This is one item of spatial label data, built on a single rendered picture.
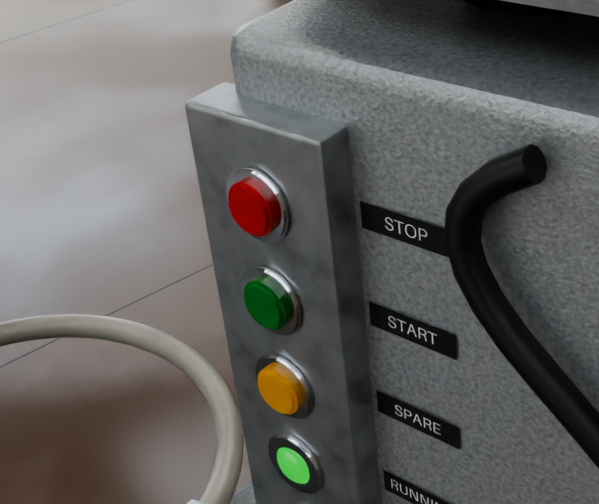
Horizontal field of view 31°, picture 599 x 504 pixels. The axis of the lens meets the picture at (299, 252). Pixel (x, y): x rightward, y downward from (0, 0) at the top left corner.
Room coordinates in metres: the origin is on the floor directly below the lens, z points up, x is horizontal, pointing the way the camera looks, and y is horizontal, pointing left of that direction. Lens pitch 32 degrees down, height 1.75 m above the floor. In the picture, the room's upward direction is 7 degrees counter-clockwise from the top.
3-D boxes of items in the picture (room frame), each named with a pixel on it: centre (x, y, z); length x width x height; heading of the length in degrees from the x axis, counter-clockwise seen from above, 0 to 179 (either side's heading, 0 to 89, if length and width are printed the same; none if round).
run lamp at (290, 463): (0.40, 0.01, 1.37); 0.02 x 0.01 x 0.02; 45
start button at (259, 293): (0.40, 0.02, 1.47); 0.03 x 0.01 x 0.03; 45
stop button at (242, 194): (0.40, 0.02, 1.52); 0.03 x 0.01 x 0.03; 45
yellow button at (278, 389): (0.40, 0.02, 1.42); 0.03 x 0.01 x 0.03; 45
